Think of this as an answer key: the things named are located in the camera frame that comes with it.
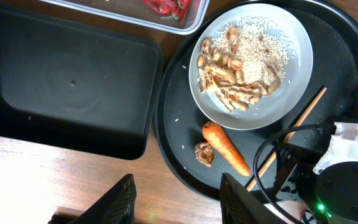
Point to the orange carrot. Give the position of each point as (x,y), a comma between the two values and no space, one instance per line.
(217,138)

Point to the grey plate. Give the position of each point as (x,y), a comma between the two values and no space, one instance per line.
(288,29)

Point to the red snack wrapper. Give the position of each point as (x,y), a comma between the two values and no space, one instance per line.
(175,8)

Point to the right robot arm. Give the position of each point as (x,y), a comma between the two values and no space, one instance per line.
(325,179)

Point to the wooden chopstick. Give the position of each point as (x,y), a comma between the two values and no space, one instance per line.
(273,156)

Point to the clear plastic bin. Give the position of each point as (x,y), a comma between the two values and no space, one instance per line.
(137,12)

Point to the peanut shells and rice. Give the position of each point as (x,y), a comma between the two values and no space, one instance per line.
(243,63)

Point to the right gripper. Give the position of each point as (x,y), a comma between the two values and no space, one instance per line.
(295,171)

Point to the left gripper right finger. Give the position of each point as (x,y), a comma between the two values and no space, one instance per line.
(239,206)

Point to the round black tray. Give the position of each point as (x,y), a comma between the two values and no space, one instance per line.
(178,121)

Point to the walnut piece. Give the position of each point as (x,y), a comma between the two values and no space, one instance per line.
(204,153)

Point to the black rectangular bin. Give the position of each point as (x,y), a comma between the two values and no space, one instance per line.
(71,85)

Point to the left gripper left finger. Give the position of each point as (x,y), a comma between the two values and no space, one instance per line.
(116,206)

